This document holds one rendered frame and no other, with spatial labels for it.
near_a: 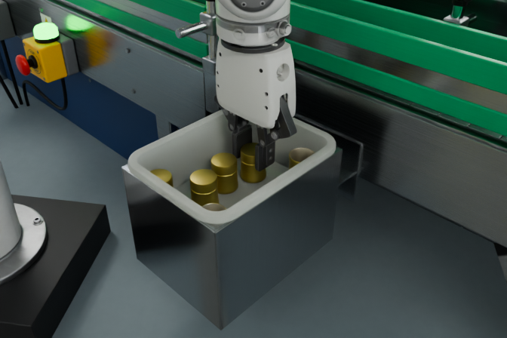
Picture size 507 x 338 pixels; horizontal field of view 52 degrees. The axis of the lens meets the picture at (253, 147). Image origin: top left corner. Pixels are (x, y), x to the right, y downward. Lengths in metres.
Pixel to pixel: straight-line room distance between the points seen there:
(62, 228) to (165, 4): 0.38
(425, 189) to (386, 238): 0.24
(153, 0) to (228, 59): 0.25
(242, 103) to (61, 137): 0.67
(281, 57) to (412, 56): 0.16
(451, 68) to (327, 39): 0.18
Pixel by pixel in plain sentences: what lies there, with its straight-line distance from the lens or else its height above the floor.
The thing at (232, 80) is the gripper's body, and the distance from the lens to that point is 0.63.
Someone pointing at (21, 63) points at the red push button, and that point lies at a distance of 1.07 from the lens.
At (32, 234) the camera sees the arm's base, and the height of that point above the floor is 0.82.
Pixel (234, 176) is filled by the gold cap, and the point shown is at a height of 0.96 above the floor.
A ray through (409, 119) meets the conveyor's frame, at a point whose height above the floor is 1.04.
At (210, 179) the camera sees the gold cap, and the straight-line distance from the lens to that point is 0.64.
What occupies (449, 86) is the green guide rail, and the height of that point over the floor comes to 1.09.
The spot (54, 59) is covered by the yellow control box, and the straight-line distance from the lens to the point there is 1.06.
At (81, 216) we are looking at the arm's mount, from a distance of 0.90.
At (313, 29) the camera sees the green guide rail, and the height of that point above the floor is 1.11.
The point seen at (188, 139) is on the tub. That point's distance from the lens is 0.70.
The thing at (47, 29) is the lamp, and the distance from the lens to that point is 1.06.
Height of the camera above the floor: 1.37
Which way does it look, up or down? 33 degrees down
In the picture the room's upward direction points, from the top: straight up
